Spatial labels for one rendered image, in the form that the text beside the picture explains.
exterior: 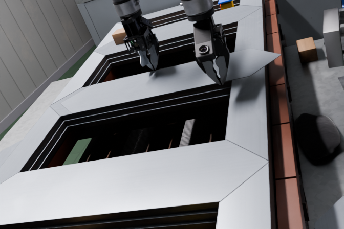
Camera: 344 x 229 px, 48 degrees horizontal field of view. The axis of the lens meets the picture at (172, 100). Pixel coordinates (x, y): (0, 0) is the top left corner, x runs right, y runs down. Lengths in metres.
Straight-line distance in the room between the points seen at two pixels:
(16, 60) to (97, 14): 2.10
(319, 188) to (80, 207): 0.53
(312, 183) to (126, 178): 0.43
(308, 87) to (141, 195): 0.73
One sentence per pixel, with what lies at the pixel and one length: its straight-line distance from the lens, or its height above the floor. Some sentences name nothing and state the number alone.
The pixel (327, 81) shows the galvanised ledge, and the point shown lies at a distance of 1.35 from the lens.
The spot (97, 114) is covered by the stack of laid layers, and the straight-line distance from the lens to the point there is 1.23.
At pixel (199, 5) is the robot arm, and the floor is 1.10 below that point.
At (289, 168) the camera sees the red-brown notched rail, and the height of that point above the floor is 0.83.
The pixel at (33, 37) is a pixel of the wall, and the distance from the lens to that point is 4.33.
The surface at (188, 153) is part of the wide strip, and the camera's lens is 0.86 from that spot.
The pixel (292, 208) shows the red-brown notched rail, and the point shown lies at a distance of 0.74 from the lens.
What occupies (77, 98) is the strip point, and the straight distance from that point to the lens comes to 1.36.
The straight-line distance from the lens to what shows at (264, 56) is 1.15.
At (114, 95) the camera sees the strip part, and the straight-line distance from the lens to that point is 1.25.
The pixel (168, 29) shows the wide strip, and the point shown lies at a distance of 1.65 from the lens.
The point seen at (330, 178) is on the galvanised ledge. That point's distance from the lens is 0.99.
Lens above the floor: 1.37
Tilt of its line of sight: 27 degrees down
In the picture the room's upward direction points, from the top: 22 degrees counter-clockwise
